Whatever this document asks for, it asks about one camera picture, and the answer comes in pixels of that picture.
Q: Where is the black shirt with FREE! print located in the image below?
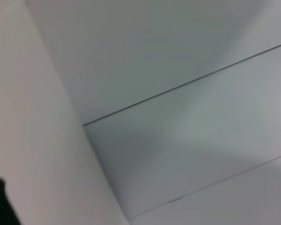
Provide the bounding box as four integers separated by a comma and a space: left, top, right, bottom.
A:
0, 177, 21, 225

